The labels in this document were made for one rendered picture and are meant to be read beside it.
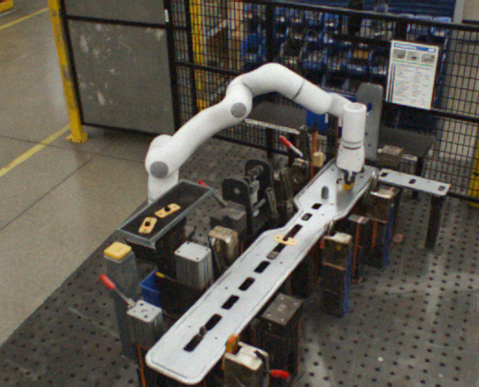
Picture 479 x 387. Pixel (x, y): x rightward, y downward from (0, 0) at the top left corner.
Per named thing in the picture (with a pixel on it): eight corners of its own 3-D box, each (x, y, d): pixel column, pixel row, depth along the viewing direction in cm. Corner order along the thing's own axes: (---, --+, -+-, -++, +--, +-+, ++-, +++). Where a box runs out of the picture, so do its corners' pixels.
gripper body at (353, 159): (336, 143, 240) (334, 168, 246) (360, 148, 235) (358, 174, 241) (344, 135, 245) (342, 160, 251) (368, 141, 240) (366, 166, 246)
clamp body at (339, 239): (343, 322, 226) (349, 247, 207) (312, 311, 231) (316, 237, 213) (352, 308, 232) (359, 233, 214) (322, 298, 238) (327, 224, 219)
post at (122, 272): (136, 365, 211) (119, 263, 187) (119, 357, 214) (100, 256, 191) (149, 351, 216) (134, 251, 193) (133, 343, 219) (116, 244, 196)
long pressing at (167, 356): (203, 392, 163) (202, 389, 163) (136, 361, 174) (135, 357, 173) (382, 170, 263) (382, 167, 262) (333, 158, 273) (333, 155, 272)
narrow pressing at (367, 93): (376, 159, 268) (383, 86, 250) (351, 154, 274) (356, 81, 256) (376, 158, 269) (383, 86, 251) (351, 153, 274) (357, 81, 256)
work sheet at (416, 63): (431, 111, 275) (441, 44, 258) (383, 102, 285) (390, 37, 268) (432, 111, 276) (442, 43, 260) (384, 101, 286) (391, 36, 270)
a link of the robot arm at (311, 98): (288, 87, 241) (350, 124, 249) (289, 102, 227) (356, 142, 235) (301, 67, 237) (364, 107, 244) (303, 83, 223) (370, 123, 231)
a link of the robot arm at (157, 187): (146, 202, 248) (145, 149, 236) (152, 181, 264) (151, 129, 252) (175, 204, 249) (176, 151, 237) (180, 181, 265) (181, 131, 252)
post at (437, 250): (440, 255, 258) (451, 197, 242) (414, 248, 263) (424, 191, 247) (444, 248, 262) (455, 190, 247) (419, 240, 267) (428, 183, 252)
